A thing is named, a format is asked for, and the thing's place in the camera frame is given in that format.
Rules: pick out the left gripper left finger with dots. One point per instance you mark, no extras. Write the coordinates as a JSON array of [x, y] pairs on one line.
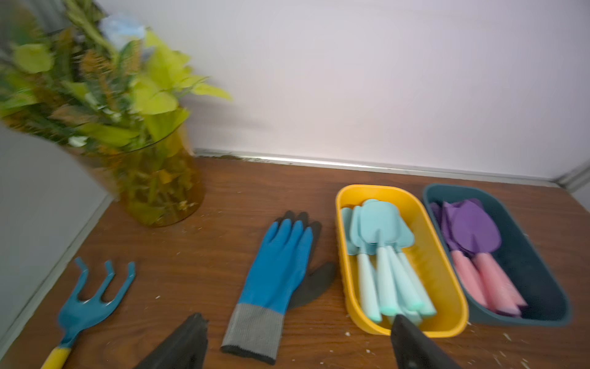
[[185, 347]]

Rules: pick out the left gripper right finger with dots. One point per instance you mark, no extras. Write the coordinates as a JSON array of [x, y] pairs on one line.
[[412, 349]]

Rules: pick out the teal shovel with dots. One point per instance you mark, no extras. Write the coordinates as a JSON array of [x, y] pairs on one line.
[[377, 226], [412, 316], [347, 217], [368, 295], [411, 300]]

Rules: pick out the teal shovel sideways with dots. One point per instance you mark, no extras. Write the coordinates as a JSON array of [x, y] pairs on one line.
[[419, 286]]

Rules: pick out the yellow plastic storage box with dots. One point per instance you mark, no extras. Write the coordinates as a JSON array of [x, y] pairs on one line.
[[428, 257]]

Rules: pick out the purple pointed shovel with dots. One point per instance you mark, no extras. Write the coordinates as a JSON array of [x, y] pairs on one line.
[[438, 211], [462, 234]]

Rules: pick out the teal plastic storage box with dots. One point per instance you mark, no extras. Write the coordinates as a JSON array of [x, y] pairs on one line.
[[548, 304]]

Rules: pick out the purple square shovel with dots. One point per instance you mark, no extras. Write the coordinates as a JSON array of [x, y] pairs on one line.
[[485, 239], [468, 275]]

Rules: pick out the purple pointed shovel top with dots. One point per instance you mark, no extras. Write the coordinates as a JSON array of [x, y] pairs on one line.
[[438, 211]]

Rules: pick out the blue grey gardening glove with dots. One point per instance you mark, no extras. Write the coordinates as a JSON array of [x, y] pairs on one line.
[[278, 281]]

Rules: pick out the artificial plant in glass vase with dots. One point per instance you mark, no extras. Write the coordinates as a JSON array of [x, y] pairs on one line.
[[108, 91]]

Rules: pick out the blue rake yellow handle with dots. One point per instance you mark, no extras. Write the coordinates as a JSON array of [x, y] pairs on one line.
[[77, 315]]

